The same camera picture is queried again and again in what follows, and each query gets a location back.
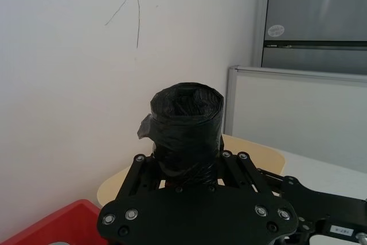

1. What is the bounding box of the beige round seat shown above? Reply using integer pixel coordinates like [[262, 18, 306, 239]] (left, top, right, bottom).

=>
[[97, 134, 287, 209]]

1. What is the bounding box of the round white sticker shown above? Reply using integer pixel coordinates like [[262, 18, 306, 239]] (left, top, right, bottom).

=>
[[267, 24, 285, 38]]

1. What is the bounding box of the grey metal cabinet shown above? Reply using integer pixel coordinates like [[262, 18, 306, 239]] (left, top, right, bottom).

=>
[[252, 0, 367, 75]]

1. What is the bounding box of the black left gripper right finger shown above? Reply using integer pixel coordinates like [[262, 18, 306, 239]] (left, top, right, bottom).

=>
[[216, 150, 268, 195]]

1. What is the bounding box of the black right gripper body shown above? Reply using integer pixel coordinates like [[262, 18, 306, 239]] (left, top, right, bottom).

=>
[[282, 175, 367, 245]]

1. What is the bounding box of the white partition panel grey frame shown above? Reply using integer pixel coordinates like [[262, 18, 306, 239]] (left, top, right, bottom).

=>
[[223, 65, 367, 172]]

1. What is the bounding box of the black plastic bag roll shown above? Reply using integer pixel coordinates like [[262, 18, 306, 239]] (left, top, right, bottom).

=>
[[135, 81, 225, 188]]

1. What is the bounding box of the red plastic bin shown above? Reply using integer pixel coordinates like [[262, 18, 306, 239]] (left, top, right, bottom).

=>
[[0, 198, 101, 245]]

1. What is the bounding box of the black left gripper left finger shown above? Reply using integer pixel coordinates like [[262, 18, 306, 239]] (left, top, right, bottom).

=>
[[114, 153, 165, 200]]

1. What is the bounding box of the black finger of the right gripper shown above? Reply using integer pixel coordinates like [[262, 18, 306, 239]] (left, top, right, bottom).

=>
[[256, 168, 285, 197]]

